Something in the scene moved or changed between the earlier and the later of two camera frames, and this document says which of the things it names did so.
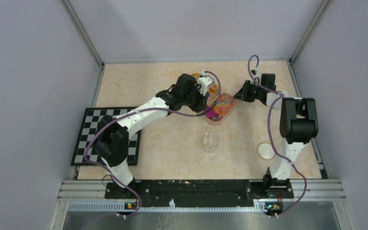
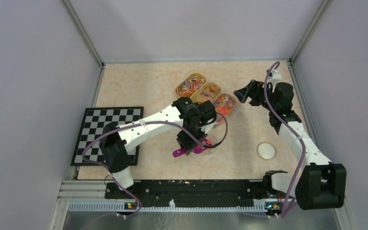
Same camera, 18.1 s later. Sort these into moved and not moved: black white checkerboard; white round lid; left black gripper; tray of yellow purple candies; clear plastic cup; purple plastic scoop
Moved: left black gripper; purple plastic scoop
Not moved: black white checkerboard; white round lid; tray of yellow purple candies; clear plastic cup
